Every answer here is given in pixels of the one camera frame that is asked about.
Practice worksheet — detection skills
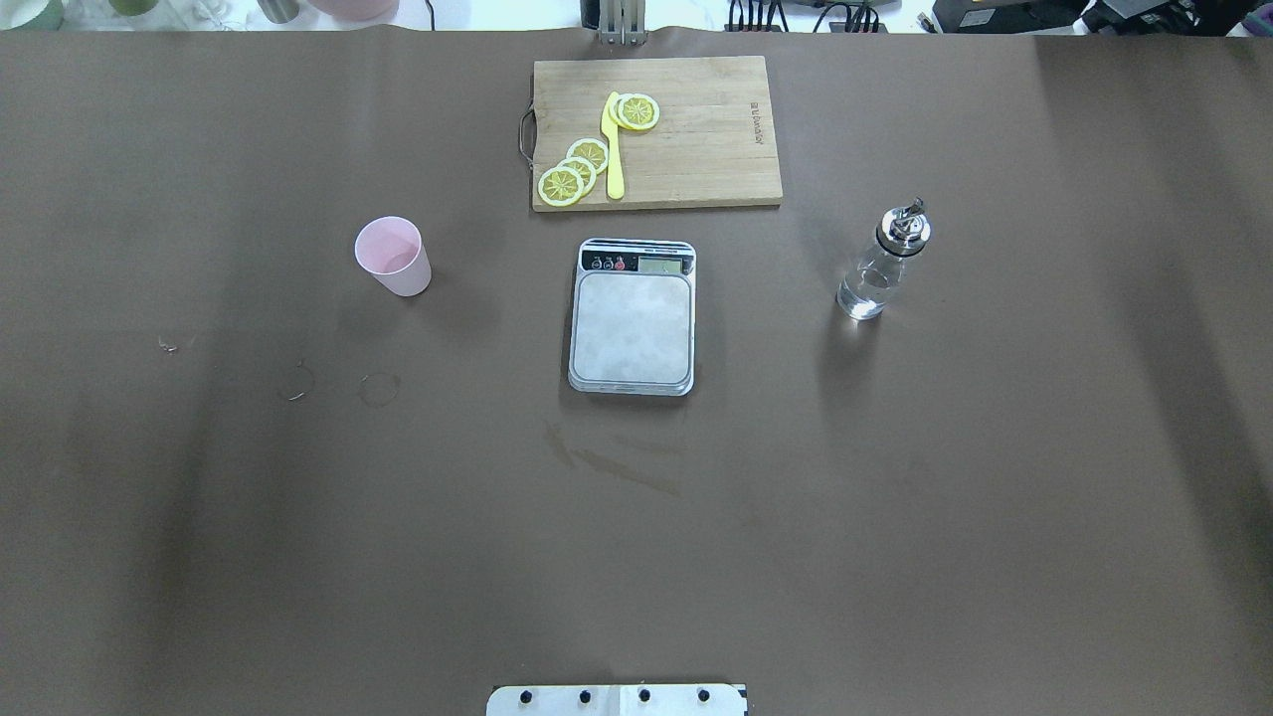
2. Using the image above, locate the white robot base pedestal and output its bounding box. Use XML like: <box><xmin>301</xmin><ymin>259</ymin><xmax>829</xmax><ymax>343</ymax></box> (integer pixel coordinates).
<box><xmin>485</xmin><ymin>683</ymin><xmax>750</xmax><ymax>715</ymax></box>

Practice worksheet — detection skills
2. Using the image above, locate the aluminium frame post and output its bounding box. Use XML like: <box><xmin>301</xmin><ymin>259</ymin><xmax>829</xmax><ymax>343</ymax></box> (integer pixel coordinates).
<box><xmin>579</xmin><ymin>0</ymin><xmax>648</xmax><ymax>47</ymax></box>

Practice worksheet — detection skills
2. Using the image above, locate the lemon slice of pair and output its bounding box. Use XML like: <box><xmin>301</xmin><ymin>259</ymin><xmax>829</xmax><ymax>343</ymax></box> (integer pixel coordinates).
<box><xmin>619</xmin><ymin>93</ymin><xmax>662</xmax><ymax>131</ymax></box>
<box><xmin>606</xmin><ymin>93</ymin><xmax>628</xmax><ymax>127</ymax></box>

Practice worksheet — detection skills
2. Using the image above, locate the wooden cutting board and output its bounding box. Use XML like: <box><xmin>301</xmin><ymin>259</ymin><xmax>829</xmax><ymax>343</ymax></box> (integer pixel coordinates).
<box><xmin>532</xmin><ymin>56</ymin><xmax>784</xmax><ymax>211</ymax></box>

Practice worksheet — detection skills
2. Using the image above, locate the lemon slice row lower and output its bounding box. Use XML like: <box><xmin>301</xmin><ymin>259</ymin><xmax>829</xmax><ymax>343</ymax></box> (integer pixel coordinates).
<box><xmin>537</xmin><ymin>166</ymin><xmax>589</xmax><ymax>208</ymax></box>

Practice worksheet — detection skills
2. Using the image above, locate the lemon slice row middle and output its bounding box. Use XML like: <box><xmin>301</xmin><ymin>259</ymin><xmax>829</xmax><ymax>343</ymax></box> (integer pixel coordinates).
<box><xmin>556</xmin><ymin>157</ymin><xmax>597</xmax><ymax>197</ymax></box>

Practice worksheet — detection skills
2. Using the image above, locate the pink plastic cup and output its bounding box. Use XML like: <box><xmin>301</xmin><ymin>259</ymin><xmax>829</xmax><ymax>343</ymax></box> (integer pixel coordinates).
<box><xmin>353</xmin><ymin>217</ymin><xmax>433</xmax><ymax>297</ymax></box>

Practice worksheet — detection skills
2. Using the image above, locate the lemon slice row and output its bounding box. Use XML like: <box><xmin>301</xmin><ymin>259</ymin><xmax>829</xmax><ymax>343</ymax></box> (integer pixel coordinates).
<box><xmin>565</xmin><ymin>138</ymin><xmax>610</xmax><ymax>172</ymax></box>
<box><xmin>556</xmin><ymin>157</ymin><xmax>597</xmax><ymax>197</ymax></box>
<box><xmin>537</xmin><ymin>166</ymin><xmax>589</xmax><ymax>208</ymax></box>

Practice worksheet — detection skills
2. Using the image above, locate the lemon slice front of pair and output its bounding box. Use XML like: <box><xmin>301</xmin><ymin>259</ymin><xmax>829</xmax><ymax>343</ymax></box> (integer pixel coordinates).
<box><xmin>619</xmin><ymin>93</ymin><xmax>662</xmax><ymax>131</ymax></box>

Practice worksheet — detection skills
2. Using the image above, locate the glass sauce bottle metal spout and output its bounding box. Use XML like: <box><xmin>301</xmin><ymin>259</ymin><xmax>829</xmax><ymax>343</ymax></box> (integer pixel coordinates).
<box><xmin>836</xmin><ymin>196</ymin><xmax>932</xmax><ymax>320</ymax></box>

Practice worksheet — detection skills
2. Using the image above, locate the silver digital kitchen scale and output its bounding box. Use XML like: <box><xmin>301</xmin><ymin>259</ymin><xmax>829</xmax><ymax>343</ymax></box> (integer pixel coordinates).
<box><xmin>566</xmin><ymin>237</ymin><xmax>698</xmax><ymax>397</ymax></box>

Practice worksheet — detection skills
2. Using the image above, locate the lemon slice row upper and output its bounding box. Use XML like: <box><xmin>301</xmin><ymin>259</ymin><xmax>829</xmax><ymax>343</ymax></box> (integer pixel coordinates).
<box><xmin>565</xmin><ymin>138</ymin><xmax>610</xmax><ymax>172</ymax></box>

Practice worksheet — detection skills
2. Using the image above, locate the yellow plastic knife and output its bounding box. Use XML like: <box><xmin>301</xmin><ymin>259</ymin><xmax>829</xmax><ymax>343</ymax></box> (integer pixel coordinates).
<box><xmin>600</xmin><ymin>90</ymin><xmax>625</xmax><ymax>201</ymax></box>

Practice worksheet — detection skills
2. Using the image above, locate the lemon slice back of pair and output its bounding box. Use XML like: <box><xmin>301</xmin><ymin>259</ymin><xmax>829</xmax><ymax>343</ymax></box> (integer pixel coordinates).
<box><xmin>606</xmin><ymin>93</ymin><xmax>628</xmax><ymax>127</ymax></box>

